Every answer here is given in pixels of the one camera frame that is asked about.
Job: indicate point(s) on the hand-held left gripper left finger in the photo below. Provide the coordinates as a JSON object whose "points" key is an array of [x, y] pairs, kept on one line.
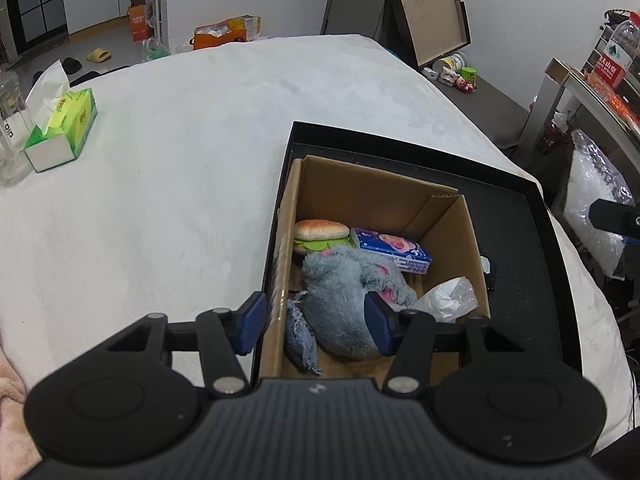
{"points": [[252, 322]]}

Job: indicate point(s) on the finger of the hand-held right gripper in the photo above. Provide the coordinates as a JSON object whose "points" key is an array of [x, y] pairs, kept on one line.
{"points": [[617, 217]]}

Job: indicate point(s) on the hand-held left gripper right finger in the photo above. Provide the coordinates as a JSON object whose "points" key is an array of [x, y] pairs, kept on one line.
{"points": [[375, 325]]}

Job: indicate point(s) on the grey plush toy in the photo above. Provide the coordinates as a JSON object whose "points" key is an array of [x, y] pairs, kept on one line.
{"points": [[340, 300]]}

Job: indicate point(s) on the white plastic bag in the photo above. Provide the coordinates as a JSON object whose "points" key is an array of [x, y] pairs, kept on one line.
{"points": [[447, 300]]}

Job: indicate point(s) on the blue tissue pack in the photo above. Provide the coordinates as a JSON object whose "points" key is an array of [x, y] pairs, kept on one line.
{"points": [[392, 250]]}

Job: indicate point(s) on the black shallow tray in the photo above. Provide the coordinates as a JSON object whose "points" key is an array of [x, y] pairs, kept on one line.
{"points": [[520, 240]]}

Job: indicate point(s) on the burger squishy toy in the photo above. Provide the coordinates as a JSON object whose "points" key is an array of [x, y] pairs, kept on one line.
{"points": [[320, 232]]}

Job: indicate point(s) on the brown cardboard box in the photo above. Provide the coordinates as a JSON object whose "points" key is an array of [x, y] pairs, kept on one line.
{"points": [[370, 195]]}

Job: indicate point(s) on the red bag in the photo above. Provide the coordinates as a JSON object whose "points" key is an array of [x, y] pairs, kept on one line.
{"points": [[555, 135]]}

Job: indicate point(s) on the orange packets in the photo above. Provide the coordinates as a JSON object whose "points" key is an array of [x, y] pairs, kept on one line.
{"points": [[625, 110]]}

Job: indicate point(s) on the grey metal table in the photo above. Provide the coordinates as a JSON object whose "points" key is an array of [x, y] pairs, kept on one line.
{"points": [[545, 105]]}

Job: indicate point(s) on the red label bottle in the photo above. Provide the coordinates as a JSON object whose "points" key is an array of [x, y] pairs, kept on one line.
{"points": [[617, 55]]}

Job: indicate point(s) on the small green cup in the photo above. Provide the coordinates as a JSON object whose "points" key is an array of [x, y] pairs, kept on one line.
{"points": [[469, 74]]}

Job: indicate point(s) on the small toy figures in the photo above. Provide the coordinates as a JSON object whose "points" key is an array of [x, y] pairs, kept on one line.
{"points": [[457, 82]]}

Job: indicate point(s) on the white round jar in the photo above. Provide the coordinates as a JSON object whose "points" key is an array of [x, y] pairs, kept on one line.
{"points": [[450, 62]]}

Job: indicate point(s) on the pink towel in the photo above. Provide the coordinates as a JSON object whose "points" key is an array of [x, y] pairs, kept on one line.
{"points": [[12, 410]]}

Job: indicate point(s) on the green tissue box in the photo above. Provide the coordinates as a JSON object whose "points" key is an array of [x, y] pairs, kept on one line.
{"points": [[65, 125]]}

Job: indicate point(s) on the orange bag on floor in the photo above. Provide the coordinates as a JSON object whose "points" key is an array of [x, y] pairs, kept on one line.
{"points": [[220, 37]]}

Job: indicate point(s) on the green plastic bag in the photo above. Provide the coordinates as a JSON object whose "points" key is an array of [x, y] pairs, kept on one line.
{"points": [[155, 51]]}

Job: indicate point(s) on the clear glass jar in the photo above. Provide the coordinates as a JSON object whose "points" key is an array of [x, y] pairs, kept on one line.
{"points": [[10, 135]]}

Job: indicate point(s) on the yellow slipper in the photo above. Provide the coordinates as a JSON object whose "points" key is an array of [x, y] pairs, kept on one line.
{"points": [[98, 55]]}

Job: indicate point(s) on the black slipper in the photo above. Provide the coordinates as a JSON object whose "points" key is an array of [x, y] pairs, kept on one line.
{"points": [[71, 64]]}

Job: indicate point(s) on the orange cardboard box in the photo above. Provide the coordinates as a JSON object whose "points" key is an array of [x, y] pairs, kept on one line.
{"points": [[139, 22]]}

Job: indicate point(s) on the black grid door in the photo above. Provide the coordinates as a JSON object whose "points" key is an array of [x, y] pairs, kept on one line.
{"points": [[37, 5]]}

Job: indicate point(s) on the wooden board with black frame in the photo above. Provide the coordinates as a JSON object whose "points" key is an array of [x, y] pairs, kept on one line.
{"points": [[430, 5]]}

